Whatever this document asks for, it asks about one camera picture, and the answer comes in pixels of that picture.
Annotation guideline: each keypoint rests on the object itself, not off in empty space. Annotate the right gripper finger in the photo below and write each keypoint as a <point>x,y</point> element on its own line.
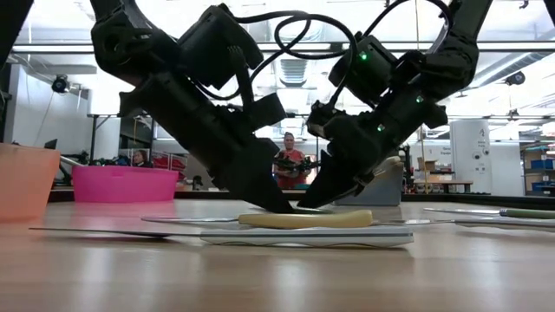
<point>334,177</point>

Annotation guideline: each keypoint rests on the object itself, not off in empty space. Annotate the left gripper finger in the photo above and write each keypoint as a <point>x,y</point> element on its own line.
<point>264,182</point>

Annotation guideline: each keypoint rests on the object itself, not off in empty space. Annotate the orange translucent plastic bin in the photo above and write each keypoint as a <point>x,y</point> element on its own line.
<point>26,182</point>

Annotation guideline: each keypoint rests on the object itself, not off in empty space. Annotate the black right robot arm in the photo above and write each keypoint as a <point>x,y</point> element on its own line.
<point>459,34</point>

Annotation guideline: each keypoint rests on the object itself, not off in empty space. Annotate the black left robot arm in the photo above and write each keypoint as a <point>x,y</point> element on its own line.
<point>130,43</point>

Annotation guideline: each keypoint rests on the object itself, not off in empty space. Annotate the black background robot arm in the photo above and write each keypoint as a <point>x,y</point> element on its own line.
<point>66,175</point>

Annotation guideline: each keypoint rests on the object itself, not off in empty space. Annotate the person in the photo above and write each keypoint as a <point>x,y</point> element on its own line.
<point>140,158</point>
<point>289,143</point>

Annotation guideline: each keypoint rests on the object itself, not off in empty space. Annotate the red storage box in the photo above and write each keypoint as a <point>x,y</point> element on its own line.
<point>175,164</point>

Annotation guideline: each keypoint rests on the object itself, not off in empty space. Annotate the grey translucent plastic bin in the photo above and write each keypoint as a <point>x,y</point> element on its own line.
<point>386,193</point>

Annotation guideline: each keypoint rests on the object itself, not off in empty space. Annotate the cardboard box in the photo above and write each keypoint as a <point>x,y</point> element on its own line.
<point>431,165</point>

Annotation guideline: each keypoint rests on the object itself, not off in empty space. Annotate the blue-patterned fork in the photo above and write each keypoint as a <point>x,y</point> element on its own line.
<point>303,237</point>

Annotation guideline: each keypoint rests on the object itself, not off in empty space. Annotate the wooden background table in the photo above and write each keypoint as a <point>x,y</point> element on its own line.
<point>442,183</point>

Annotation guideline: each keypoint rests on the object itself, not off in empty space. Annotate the white square pillar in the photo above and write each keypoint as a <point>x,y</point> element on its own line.
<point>104,102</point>
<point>470,173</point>

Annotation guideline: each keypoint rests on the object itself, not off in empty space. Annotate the reddish pink plastic bin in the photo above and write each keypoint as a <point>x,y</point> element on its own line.
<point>126,184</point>

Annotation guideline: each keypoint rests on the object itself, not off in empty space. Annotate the black ceiling spotlight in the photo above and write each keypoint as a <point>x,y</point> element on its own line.
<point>60,84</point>
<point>516,78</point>

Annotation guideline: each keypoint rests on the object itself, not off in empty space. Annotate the black computer monitor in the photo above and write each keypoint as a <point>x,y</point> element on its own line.
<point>52,144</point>

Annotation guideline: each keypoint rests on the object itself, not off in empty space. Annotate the storage shelf with blue bins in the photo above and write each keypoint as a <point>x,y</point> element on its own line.
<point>542,164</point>

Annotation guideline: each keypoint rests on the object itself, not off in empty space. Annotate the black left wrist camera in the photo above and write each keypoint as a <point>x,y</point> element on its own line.
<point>271,110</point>

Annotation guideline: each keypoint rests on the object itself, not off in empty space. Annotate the black metal rig frame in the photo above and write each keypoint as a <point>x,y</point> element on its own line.
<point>93,138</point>

